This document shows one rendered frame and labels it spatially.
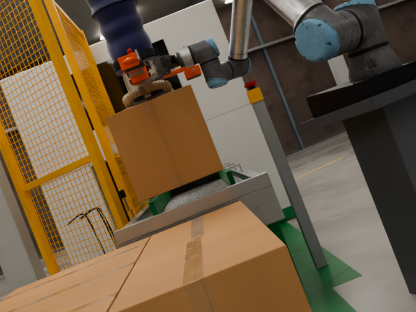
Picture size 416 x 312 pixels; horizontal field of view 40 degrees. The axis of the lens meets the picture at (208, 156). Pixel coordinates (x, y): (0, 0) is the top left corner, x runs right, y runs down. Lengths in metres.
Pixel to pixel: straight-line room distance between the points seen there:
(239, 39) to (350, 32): 0.68
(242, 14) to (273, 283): 1.55
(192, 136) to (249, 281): 1.37
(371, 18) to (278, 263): 1.16
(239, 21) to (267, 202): 0.78
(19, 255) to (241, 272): 2.21
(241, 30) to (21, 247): 1.65
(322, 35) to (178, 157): 0.89
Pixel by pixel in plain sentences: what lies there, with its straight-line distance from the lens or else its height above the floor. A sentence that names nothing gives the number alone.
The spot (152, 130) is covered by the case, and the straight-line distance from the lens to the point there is 2.49.
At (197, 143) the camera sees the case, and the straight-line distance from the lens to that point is 2.48.
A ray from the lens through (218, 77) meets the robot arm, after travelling 2.54.
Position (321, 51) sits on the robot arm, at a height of 0.95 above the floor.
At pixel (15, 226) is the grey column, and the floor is 0.79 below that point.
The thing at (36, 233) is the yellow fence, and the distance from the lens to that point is 3.79.
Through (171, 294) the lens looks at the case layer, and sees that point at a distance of 1.19.
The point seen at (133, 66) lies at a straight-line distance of 2.21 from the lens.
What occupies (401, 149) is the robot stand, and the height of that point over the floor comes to 0.55.
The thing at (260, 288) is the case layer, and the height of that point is 0.48.
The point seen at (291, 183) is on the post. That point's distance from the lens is 3.00.
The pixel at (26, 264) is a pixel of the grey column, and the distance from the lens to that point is 3.26.
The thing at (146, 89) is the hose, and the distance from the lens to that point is 2.65.
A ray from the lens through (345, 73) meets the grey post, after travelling 5.45.
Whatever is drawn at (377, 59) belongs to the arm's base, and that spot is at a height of 0.86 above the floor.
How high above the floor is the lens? 0.78
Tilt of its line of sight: level
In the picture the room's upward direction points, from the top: 21 degrees counter-clockwise
